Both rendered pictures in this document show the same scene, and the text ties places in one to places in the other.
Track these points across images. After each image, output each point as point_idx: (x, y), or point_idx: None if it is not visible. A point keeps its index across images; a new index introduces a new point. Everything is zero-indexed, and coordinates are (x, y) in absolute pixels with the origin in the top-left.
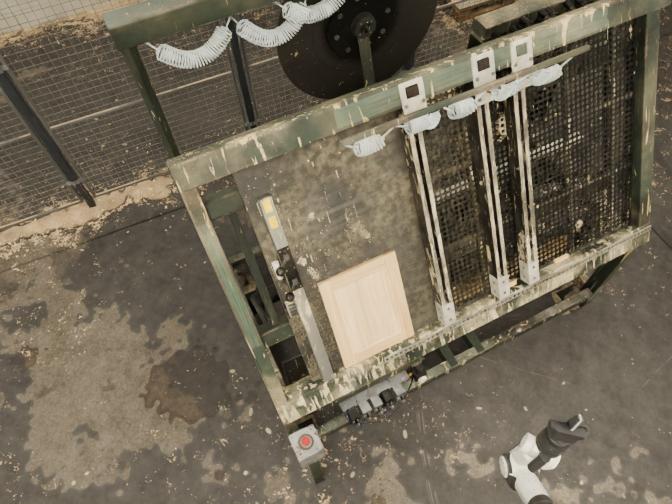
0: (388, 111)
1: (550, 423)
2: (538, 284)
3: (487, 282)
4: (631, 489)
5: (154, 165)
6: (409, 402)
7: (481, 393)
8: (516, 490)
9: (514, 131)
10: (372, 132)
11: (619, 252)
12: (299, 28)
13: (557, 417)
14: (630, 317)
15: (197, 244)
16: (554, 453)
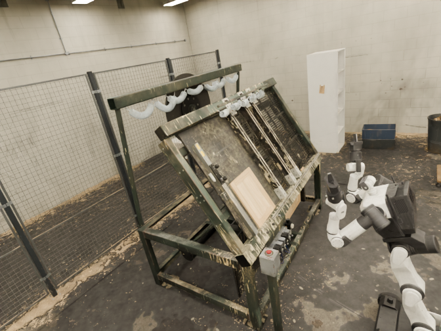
0: (222, 108)
1: (349, 142)
2: (302, 176)
3: (285, 180)
4: None
5: (87, 261)
6: (291, 275)
7: (315, 253)
8: (362, 198)
9: (260, 119)
10: (225, 102)
11: (317, 163)
12: (175, 104)
13: (349, 142)
14: None
15: (133, 278)
16: (359, 155)
